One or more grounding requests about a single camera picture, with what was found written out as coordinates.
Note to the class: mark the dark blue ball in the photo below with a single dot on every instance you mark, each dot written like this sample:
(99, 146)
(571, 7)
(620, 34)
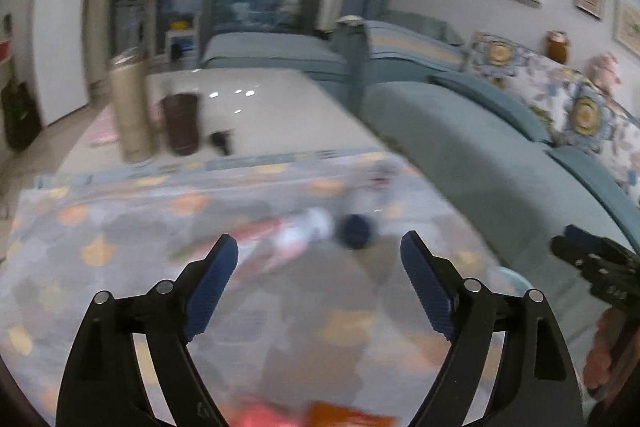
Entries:
(356, 231)

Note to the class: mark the teal flat cushion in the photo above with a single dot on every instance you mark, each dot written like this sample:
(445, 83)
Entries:
(605, 192)
(495, 104)

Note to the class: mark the white bottle with pink label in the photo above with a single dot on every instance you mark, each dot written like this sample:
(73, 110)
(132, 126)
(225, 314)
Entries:
(305, 229)

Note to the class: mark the white framed butterfly picture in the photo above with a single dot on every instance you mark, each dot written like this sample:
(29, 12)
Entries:
(629, 27)

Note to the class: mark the teal sofa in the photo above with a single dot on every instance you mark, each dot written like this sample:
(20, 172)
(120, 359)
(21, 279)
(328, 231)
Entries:
(450, 147)

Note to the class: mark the person's right hand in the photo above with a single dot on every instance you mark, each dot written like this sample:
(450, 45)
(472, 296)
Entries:
(605, 347)

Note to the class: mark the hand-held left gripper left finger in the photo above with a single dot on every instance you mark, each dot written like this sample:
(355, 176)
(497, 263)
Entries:
(212, 287)

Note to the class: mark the beige thermos flask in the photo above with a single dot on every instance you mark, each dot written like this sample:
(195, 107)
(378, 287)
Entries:
(131, 107)

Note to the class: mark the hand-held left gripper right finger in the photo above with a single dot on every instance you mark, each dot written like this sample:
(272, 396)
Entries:
(425, 287)

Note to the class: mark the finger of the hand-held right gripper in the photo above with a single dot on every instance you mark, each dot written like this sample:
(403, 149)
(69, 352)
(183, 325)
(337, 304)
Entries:
(582, 247)

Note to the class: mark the floral cushion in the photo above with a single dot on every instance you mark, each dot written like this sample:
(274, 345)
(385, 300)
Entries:
(520, 67)
(600, 117)

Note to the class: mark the red orange snack packet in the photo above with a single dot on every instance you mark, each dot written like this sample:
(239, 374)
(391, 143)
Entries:
(270, 414)

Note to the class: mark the black key bunch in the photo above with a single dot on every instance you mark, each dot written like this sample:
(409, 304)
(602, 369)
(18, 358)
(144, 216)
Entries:
(221, 142)

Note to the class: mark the striped sofa armrest cover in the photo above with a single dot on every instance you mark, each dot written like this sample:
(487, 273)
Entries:
(415, 46)

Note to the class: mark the brown cup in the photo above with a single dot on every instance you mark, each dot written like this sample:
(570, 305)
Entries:
(181, 124)

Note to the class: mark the teal pillow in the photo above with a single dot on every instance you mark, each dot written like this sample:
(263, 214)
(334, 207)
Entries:
(420, 24)

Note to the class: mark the pink pig plush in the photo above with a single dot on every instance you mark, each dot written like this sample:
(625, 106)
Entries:
(604, 72)

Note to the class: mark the grey patterned table mat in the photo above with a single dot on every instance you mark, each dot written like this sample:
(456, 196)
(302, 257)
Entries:
(125, 232)

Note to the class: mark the orange cup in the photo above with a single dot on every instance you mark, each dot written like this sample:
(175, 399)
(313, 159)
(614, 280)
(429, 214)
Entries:
(350, 416)

